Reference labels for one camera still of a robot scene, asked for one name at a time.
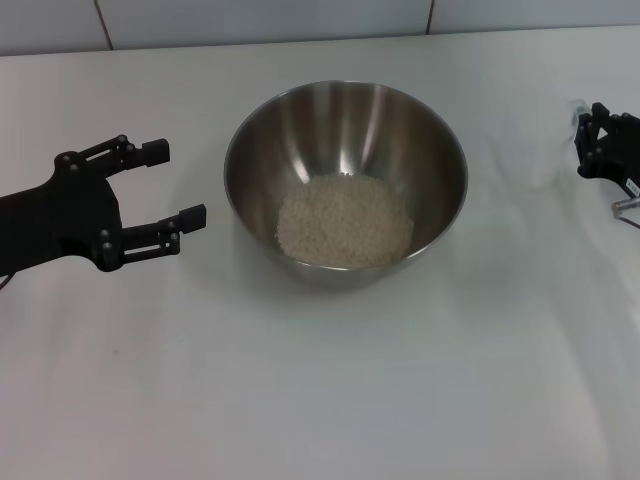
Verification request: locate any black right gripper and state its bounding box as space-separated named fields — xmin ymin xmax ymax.
xmin=573 ymin=102 xmax=640 ymax=199

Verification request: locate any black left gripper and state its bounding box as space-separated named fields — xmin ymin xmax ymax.
xmin=0 ymin=134 xmax=208 ymax=279

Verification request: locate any stainless steel mixing bowl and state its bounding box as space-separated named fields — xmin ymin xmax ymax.
xmin=223 ymin=79 xmax=470 ymax=291

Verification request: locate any white rice heap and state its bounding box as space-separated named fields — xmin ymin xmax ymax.
xmin=276 ymin=174 xmax=415 ymax=271

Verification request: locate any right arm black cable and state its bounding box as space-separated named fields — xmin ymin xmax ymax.
xmin=610 ymin=197 xmax=640 ymax=231

